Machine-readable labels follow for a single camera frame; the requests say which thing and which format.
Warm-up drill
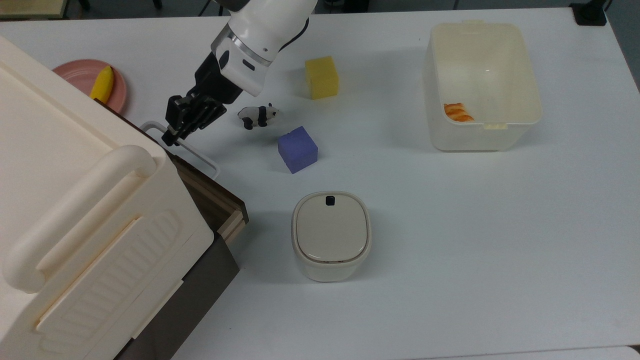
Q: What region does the black clamp pole stand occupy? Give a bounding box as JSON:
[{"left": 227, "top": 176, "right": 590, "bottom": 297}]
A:
[{"left": 570, "top": 0, "right": 609, "bottom": 27}]

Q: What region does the wooden side table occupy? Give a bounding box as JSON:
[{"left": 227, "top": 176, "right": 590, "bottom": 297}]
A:
[{"left": 0, "top": 0, "right": 70, "bottom": 21}]

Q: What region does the purple cube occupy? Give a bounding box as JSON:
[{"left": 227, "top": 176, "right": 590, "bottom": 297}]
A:
[{"left": 277, "top": 126, "right": 320, "bottom": 175}]

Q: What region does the brown drawer housing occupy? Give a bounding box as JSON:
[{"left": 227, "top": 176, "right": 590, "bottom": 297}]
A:
[{"left": 114, "top": 234, "right": 241, "bottom": 360}]

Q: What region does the yellow banana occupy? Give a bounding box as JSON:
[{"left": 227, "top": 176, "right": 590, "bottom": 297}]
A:
[{"left": 90, "top": 65, "right": 115, "bottom": 104}]

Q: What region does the toy bread with orange topping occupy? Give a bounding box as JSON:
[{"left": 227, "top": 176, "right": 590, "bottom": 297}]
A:
[{"left": 443, "top": 102, "right": 475, "bottom": 124}]

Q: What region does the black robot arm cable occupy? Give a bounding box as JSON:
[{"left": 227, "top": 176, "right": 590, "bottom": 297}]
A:
[{"left": 280, "top": 17, "right": 311, "bottom": 53}]

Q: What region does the yellow cube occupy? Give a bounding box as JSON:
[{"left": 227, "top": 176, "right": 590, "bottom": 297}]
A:
[{"left": 305, "top": 56, "right": 340, "bottom": 101}]

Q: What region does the cream plastic cabinet with handle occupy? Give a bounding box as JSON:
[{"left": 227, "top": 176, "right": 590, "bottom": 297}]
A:
[{"left": 0, "top": 35, "right": 217, "bottom": 360}]

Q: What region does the white plastic storage box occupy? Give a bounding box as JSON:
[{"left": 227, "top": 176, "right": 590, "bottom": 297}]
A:
[{"left": 422, "top": 20, "right": 544, "bottom": 153}]

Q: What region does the cream lidded trash bin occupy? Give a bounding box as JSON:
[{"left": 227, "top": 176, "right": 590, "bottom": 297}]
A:
[{"left": 291, "top": 191, "right": 373, "bottom": 283}]

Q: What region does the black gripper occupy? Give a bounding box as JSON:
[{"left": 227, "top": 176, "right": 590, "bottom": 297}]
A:
[{"left": 161, "top": 50, "right": 246, "bottom": 148}]

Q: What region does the brown drawer with white handle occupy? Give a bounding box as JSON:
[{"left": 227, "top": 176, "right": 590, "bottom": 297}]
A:
[{"left": 94, "top": 97, "right": 250, "bottom": 247}]

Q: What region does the pink plate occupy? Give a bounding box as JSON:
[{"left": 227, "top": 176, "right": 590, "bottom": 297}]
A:
[{"left": 52, "top": 59, "right": 128, "bottom": 114}]

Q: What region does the panda figurine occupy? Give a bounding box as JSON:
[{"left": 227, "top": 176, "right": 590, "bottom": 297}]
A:
[{"left": 237, "top": 103, "right": 280, "bottom": 131}]

